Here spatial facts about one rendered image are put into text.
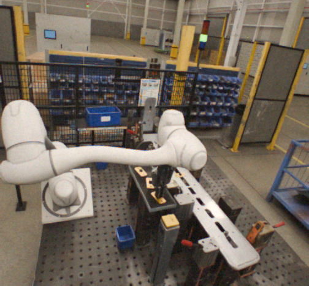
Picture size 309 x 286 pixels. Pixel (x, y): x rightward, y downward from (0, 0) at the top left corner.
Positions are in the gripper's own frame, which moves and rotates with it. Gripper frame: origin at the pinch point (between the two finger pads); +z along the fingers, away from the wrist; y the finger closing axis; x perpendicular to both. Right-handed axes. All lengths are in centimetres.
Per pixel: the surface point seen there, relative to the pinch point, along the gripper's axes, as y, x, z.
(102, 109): 18, 131, 7
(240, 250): 28.7, -34.4, 20.1
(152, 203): -5.0, -2.4, 4.2
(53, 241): -47, 33, 50
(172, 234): -3.0, -18.0, 9.5
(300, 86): 1101, 431, 73
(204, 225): 23.0, -14.4, 19.8
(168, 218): -3.1, -13.3, 4.2
